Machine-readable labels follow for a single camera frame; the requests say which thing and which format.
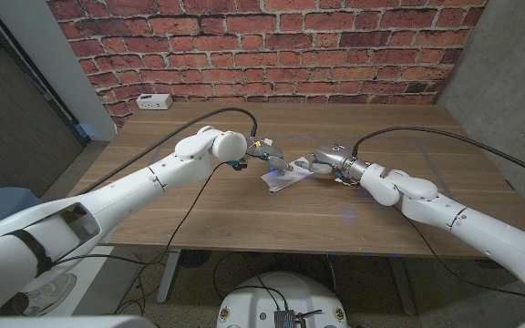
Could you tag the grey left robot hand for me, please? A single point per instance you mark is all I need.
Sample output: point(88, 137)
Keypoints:
point(267, 150)

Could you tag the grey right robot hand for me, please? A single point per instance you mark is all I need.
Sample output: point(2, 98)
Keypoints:
point(335, 159)

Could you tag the white receipt paper strip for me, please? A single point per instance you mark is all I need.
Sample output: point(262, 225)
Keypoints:
point(281, 182)

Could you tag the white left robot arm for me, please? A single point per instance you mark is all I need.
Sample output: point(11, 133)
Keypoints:
point(130, 196)

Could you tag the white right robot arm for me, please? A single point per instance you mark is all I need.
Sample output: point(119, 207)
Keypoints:
point(472, 228)

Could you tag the red brick print backdrop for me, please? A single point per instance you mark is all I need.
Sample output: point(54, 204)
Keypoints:
point(267, 50)

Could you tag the white power strip box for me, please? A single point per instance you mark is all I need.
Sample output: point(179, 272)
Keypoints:
point(154, 101)

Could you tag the grey metal table leg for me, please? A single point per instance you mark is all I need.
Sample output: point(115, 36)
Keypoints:
point(401, 284)
point(169, 275)

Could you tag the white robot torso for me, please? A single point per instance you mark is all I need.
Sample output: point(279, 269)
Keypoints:
point(281, 291)

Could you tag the small grey torso device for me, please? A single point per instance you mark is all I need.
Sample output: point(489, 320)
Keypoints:
point(287, 319)

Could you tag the white sneaker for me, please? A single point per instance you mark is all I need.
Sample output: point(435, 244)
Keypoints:
point(48, 294)

